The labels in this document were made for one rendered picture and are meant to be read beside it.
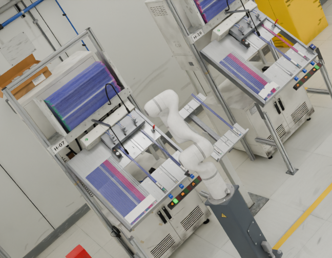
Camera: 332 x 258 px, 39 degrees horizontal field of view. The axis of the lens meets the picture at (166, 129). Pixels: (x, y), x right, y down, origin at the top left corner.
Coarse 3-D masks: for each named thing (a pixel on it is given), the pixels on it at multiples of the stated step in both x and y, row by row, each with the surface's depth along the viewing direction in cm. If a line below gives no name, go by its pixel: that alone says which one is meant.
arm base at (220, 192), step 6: (216, 174) 300; (204, 180) 300; (210, 180) 299; (216, 180) 300; (222, 180) 304; (210, 186) 302; (216, 186) 301; (222, 186) 303; (228, 186) 313; (210, 192) 307; (216, 192) 304; (222, 192) 304; (228, 192) 304; (210, 198) 312; (216, 198) 307; (222, 198) 306; (228, 198) 303; (216, 204) 305
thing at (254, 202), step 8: (208, 136) 362; (224, 160) 373; (224, 168) 378; (232, 168) 379; (232, 176) 380; (232, 184) 388; (240, 184) 386; (240, 192) 387; (248, 192) 412; (248, 200) 393; (256, 200) 399; (264, 200) 394; (248, 208) 395; (256, 208) 390
